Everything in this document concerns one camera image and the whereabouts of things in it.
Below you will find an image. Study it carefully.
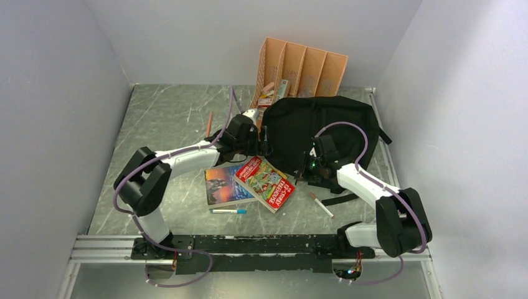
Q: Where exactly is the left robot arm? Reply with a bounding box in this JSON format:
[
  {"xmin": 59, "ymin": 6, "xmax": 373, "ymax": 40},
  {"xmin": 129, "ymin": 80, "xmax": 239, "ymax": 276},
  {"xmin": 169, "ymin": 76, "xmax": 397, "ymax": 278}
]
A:
[{"xmin": 113, "ymin": 109, "xmax": 260, "ymax": 259}]

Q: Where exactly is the sunset cover book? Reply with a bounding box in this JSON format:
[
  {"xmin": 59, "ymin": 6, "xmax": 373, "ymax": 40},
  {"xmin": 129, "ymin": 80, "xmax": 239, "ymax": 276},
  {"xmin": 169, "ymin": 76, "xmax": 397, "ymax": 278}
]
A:
[{"xmin": 204, "ymin": 164, "xmax": 257, "ymax": 209}]

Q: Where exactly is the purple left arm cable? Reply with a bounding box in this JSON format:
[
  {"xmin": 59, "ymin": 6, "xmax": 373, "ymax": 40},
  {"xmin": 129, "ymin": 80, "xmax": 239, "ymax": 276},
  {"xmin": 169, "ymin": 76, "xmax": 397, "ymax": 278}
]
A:
[{"xmin": 113, "ymin": 85, "xmax": 244, "ymax": 289}]

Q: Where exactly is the brown white marker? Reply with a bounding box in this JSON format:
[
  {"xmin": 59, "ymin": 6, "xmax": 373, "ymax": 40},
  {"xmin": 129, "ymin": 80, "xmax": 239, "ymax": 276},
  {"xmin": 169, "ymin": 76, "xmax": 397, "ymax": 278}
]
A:
[{"xmin": 309, "ymin": 192, "xmax": 334, "ymax": 218}]

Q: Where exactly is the pink white small box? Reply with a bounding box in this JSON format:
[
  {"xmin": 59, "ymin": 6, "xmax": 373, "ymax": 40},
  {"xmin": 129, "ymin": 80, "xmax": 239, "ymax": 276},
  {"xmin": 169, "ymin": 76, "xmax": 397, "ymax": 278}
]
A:
[{"xmin": 257, "ymin": 98, "xmax": 274, "ymax": 109}]

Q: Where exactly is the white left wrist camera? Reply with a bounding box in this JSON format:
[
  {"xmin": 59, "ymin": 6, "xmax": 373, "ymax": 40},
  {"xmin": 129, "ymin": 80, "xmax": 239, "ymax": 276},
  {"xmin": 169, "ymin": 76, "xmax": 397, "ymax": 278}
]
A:
[{"xmin": 242, "ymin": 109, "xmax": 260, "ymax": 123}]

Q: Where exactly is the pink eraser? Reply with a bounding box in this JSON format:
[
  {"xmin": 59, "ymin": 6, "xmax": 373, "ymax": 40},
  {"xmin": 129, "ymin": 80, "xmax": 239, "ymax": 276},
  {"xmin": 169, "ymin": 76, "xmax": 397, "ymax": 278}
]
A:
[{"xmin": 261, "ymin": 82, "xmax": 275, "ymax": 93}]

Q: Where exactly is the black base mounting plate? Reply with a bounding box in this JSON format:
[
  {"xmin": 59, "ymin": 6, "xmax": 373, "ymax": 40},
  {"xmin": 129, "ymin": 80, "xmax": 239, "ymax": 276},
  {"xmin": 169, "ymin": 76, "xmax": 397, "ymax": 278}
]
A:
[{"xmin": 130, "ymin": 234, "xmax": 375, "ymax": 275}]

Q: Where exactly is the blue white pen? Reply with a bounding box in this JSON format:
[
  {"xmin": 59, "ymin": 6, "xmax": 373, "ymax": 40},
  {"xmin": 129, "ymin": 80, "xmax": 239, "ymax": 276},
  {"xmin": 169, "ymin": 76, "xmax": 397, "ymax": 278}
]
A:
[{"xmin": 210, "ymin": 209, "xmax": 247, "ymax": 214}]

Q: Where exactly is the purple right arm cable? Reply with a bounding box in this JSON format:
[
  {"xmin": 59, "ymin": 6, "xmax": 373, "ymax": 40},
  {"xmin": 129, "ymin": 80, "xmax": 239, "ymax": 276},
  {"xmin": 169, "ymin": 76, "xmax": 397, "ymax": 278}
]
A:
[{"xmin": 313, "ymin": 121, "xmax": 428, "ymax": 287}]

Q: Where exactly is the black student backpack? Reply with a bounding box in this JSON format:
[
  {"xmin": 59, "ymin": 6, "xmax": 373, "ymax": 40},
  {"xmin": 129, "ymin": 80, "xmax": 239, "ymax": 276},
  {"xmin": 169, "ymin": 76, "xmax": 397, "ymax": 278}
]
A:
[{"xmin": 260, "ymin": 95, "xmax": 393, "ymax": 207}]

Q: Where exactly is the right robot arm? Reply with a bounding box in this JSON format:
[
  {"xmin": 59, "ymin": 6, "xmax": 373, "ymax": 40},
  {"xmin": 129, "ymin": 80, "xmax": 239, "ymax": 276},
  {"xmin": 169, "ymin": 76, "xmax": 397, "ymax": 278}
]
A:
[{"xmin": 295, "ymin": 135, "xmax": 432, "ymax": 258}]

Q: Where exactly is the orange marker pen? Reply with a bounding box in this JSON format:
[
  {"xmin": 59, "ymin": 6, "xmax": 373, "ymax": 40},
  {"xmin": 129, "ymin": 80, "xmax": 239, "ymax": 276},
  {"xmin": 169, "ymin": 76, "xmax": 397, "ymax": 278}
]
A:
[{"xmin": 205, "ymin": 111, "xmax": 214, "ymax": 137}]

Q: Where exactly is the green white box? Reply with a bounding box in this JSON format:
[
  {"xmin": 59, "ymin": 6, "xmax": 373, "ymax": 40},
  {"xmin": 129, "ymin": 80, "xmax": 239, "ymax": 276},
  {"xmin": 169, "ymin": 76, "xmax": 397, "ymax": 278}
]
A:
[{"xmin": 275, "ymin": 79, "xmax": 290, "ymax": 101}]

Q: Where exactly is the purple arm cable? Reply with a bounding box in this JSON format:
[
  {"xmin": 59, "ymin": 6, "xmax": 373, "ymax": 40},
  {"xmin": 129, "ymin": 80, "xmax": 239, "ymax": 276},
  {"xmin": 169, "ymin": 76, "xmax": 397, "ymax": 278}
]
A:
[
  {"xmin": 113, "ymin": 85, "xmax": 244, "ymax": 289},
  {"xmin": 313, "ymin": 121, "xmax": 428, "ymax": 287}
]

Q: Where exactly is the orange plastic desk organizer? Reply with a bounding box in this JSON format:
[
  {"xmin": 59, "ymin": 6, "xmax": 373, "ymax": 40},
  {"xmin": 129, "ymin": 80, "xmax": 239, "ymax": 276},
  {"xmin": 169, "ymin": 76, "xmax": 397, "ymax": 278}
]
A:
[{"xmin": 250, "ymin": 37, "xmax": 348, "ymax": 126}]

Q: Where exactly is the red treehouse book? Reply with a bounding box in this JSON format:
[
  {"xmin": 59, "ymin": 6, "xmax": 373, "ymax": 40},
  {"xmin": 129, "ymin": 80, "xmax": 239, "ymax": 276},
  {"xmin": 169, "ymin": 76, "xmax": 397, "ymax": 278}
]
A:
[{"xmin": 234, "ymin": 156, "xmax": 295, "ymax": 213}]

